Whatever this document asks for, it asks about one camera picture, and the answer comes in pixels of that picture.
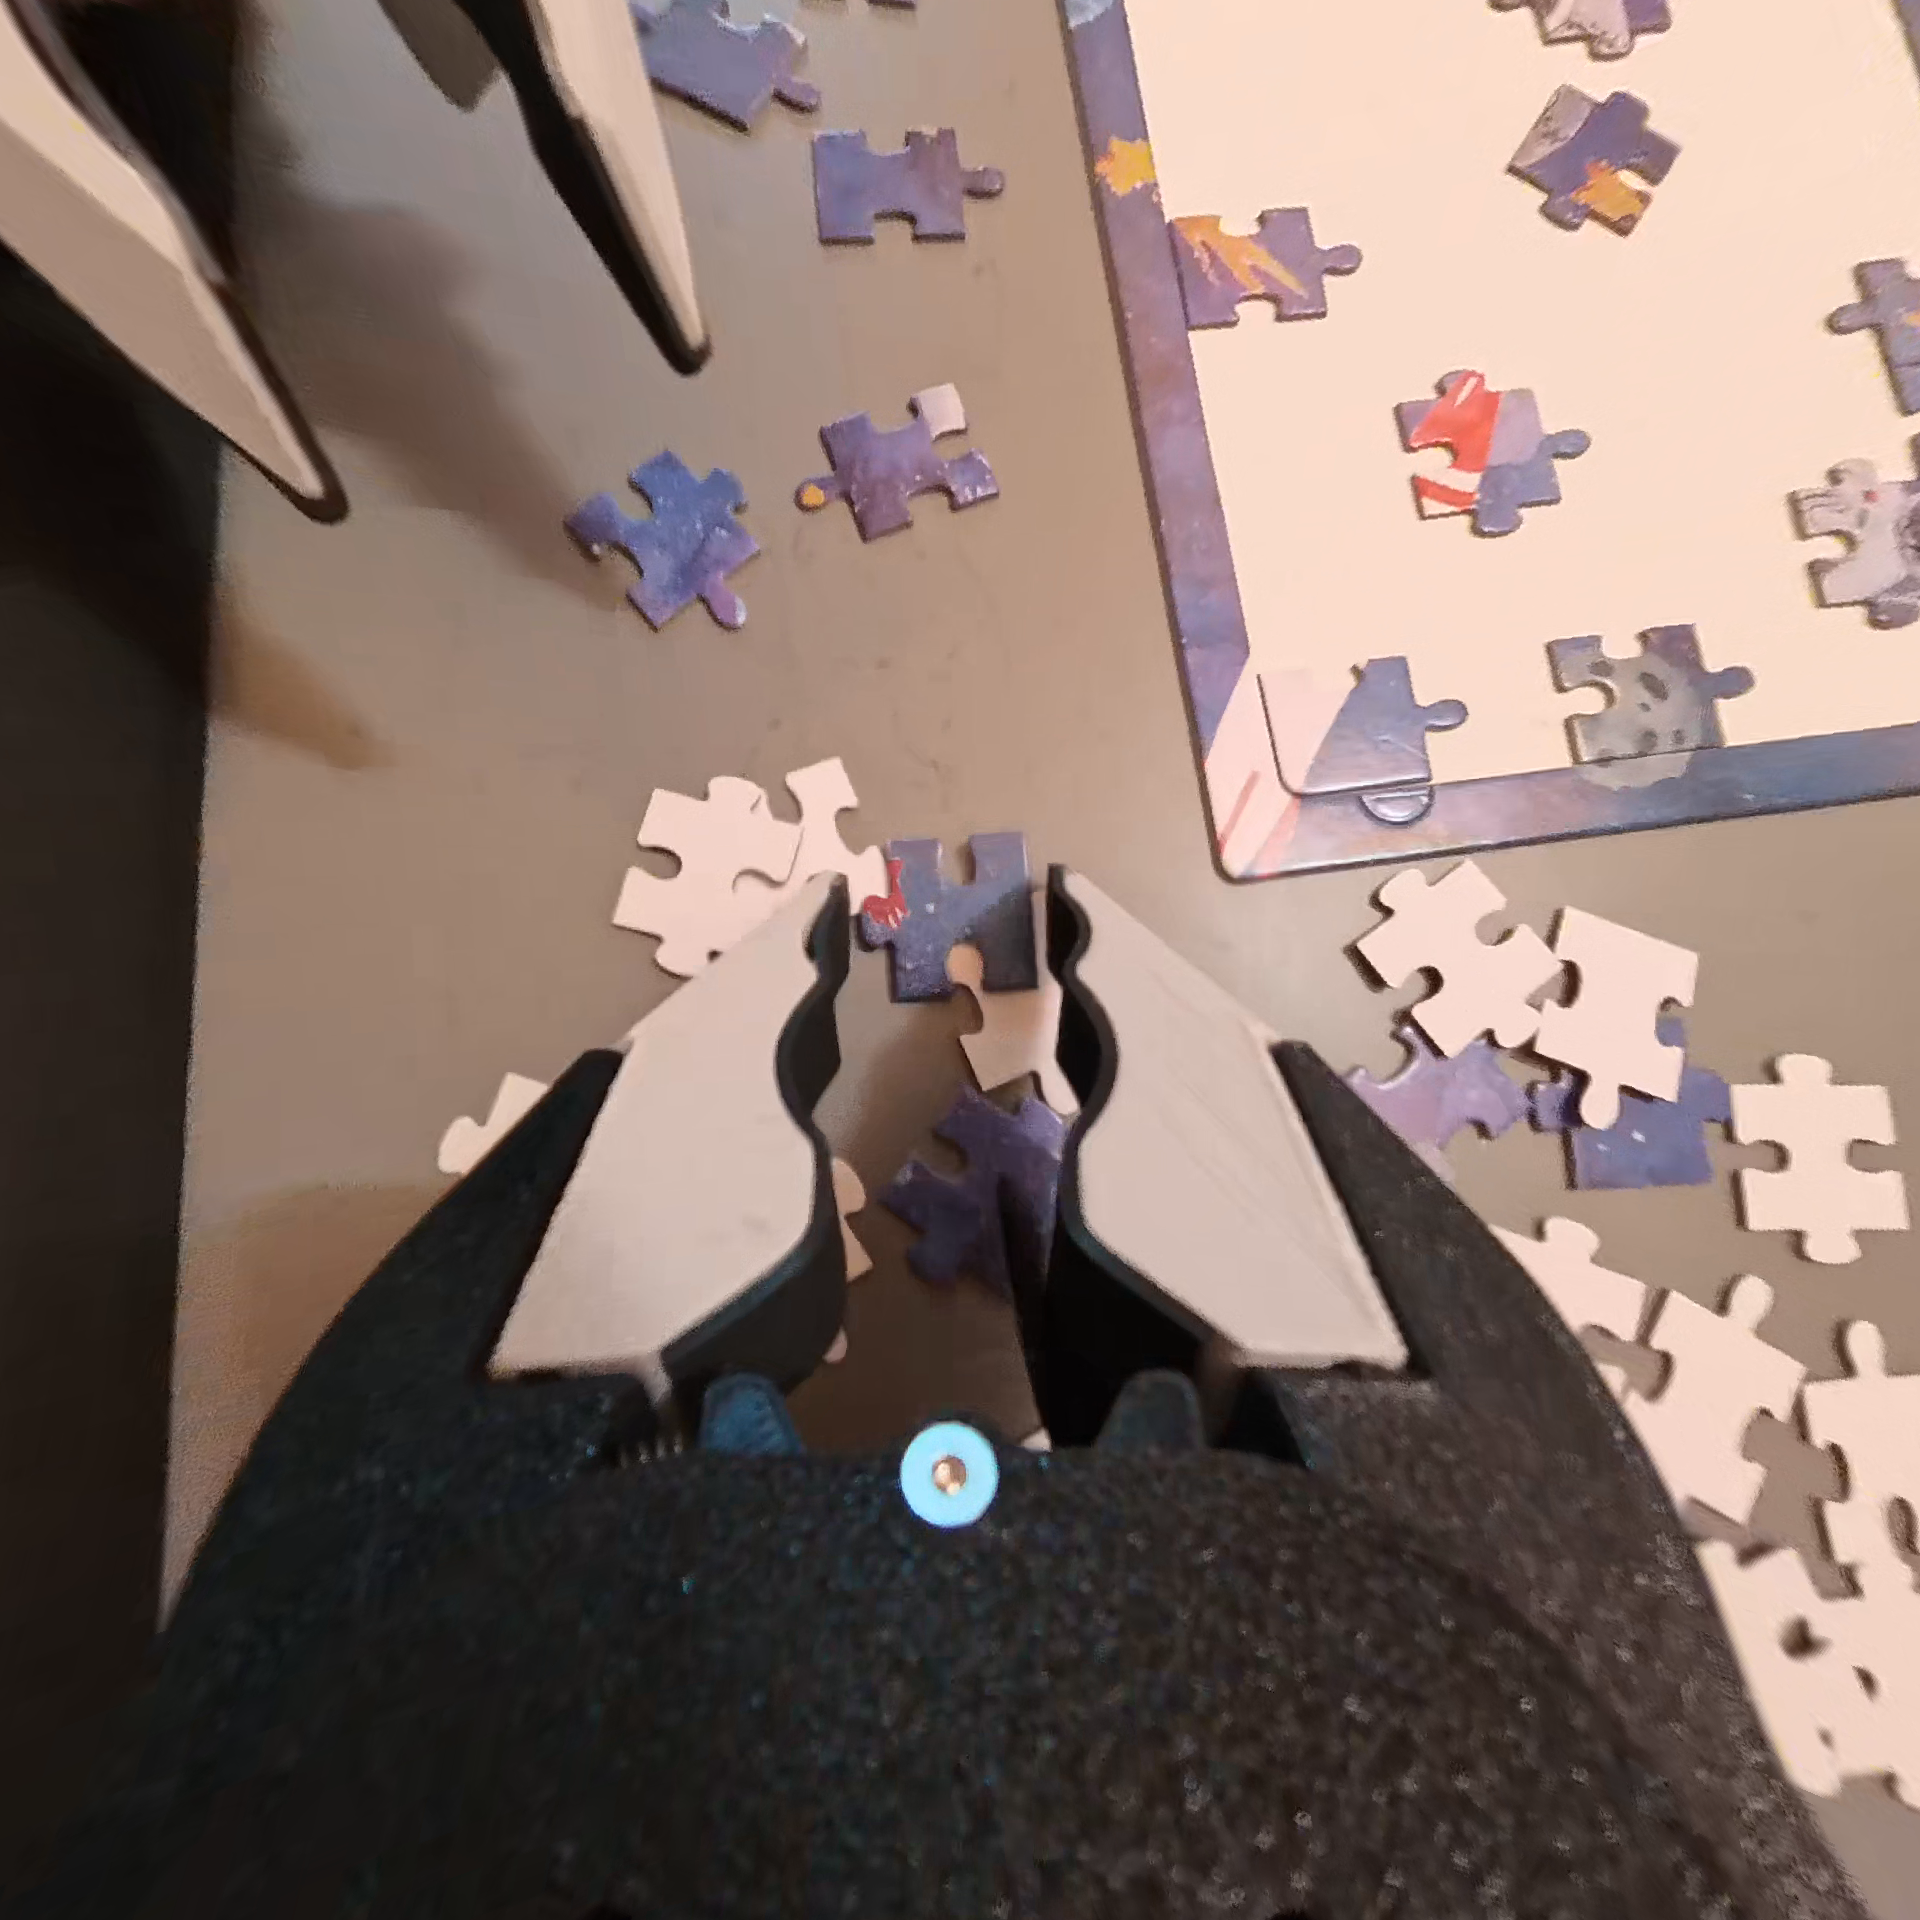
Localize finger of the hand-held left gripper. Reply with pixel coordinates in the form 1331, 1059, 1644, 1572
0, 0, 351, 523
375, 0, 712, 377

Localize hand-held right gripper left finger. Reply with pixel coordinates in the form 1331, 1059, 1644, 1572
487, 867, 857, 1394

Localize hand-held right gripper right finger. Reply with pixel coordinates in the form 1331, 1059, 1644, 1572
1035, 862, 1412, 1410

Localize blue puzzle piece red mark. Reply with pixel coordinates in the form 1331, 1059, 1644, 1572
857, 832, 1041, 1003

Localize pile of puzzle pieces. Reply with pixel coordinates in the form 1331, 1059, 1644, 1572
435, 757, 1920, 1802

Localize blue space puzzle frame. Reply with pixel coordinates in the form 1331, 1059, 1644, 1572
1057, 0, 1920, 882

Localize blue starry puzzle piece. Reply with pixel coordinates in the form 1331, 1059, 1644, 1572
628, 0, 824, 129
808, 126, 1004, 244
565, 449, 761, 632

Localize blue puzzle piece white corner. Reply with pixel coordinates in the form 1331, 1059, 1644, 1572
795, 384, 1000, 543

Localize white striped corner puzzle piece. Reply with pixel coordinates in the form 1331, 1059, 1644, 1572
1261, 654, 1470, 823

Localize orange comet tail puzzle piece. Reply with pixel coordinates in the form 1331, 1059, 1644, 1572
1165, 206, 1364, 330

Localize grey moon puzzle piece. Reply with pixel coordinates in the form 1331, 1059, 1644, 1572
1545, 626, 1754, 772

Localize red rocket puzzle piece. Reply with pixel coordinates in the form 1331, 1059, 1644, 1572
1394, 369, 1591, 536

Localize white astronaut puzzle piece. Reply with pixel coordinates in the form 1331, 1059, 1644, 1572
1788, 443, 1920, 629

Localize blue puzzle piece orange star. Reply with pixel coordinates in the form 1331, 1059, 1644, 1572
1505, 86, 1684, 234

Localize grey satellite puzzle piece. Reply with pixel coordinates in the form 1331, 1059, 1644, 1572
1485, 0, 1674, 59

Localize joined comet star puzzle pieces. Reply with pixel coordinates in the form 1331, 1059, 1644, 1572
1825, 256, 1920, 413

